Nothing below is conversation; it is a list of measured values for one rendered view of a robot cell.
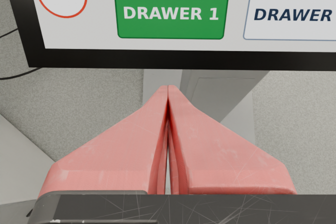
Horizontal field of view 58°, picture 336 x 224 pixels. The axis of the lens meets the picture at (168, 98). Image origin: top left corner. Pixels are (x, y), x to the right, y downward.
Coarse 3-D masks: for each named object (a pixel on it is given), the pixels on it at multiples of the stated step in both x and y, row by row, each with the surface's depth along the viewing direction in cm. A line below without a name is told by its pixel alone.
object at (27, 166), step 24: (0, 120) 109; (0, 144) 83; (24, 144) 104; (0, 168) 67; (24, 168) 80; (48, 168) 98; (0, 192) 57; (24, 192) 65; (0, 216) 56; (24, 216) 68
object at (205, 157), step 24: (168, 96) 11; (168, 120) 12; (192, 120) 8; (168, 144) 12; (192, 144) 7; (216, 144) 7; (240, 144) 7; (192, 168) 5; (216, 168) 5; (240, 168) 5; (264, 168) 5; (192, 192) 5; (216, 192) 5; (240, 192) 5; (264, 192) 5; (288, 192) 5
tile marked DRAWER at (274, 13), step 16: (256, 0) 25; (272, 0) 25; (288, 0) 25; (304, 0) 25; (320, 0) 25; (256, 16) 26; (272, 16) 26; (288, 16) 26; (304, 16) 26; (320, 16) 26; (256, 32) 26; (272, 32) 26; (288, 32) 26; (304, 32) 26; (320, 32) 26
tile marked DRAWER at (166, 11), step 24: (120, 0) 25; (144, 0) 25; (168, 0) 25; (192, 0) 25; (216, 0) 25; (120, 24) 26; (144, 24) 26; (168, 24) 26; (192, 24) 26; (216, 24) 26
